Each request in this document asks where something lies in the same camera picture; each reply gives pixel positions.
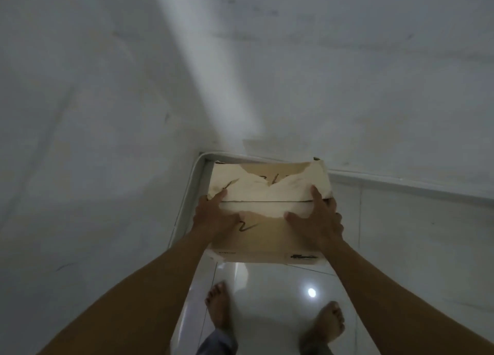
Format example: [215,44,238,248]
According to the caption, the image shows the person's left foot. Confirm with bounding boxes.
[204,282,234,334]

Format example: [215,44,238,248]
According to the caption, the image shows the person's right forearm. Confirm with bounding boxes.
[328,242,494,355]

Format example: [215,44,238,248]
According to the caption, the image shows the person's grey trousers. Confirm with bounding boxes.
[197,327,332,355]

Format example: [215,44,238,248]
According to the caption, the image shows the person's left forearm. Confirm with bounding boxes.
[37,231,211,355]

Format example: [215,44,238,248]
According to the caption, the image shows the beige cardboard box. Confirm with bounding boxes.
[204,157,337,265]

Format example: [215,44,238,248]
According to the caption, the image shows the person's left hand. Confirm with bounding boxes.
[191,188,242,243]

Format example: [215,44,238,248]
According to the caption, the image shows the person's right hand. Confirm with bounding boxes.
[284,185,345,251]

